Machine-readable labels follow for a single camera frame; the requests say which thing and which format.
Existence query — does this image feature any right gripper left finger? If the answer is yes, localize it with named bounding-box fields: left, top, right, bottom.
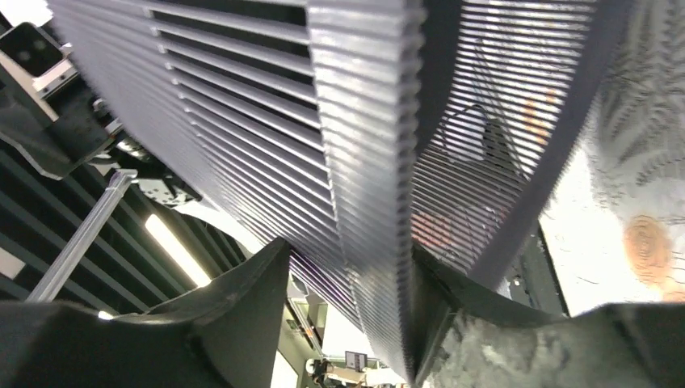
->
left=1, top=238, right=290, bottom=387

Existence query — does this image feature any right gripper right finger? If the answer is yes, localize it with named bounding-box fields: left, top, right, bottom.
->
left=413, top=247, right=684, bottom=387

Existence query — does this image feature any grey ribbed waste bin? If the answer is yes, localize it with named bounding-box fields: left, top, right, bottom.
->
left=48, top=1, right=632, bottom=383

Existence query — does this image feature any floral table mat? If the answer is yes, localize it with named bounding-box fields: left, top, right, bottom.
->
left=540, top=1, right=684, bottom=315

